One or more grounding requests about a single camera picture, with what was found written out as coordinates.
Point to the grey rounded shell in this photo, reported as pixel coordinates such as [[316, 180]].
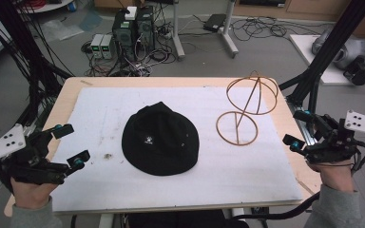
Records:
[[348, 50]]

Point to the white foam mat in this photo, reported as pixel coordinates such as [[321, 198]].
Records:
[[234, 177]]

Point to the grey power supply unit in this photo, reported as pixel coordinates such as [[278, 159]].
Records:
[[107, 47], [96, 46]]

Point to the white metal stand leg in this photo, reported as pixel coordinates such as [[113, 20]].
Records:
[[178, 31], [229, 34]]

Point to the clear plastic sheet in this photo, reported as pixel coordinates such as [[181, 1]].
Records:
[[60, 30]]

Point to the small white box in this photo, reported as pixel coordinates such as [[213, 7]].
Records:
[[131, 13]]

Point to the person's left hand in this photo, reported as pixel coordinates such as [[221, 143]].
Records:
[[31, 193]]

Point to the black bucket hat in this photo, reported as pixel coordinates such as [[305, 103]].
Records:
[[160, 142]]

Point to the aluminium rail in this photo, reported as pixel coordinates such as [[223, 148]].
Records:
[[302, 126]]

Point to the person's right hand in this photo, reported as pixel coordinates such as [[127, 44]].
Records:
[[334, 175]]

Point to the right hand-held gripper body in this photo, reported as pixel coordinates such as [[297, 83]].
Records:
[[336, 139]]

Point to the white platform board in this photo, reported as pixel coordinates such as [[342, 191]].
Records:
[[304, 47]]

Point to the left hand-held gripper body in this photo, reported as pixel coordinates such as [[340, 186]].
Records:
[[28, 164]]

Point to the black device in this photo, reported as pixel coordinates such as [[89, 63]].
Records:
[[359, 72]]

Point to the black computer tower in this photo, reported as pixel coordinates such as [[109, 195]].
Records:
[[124, 36], [145, 30]]

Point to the blue tape roll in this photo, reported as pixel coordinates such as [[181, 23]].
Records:
[[72, 6]]

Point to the flat black box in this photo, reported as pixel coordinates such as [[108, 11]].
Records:
[[215, 22]]

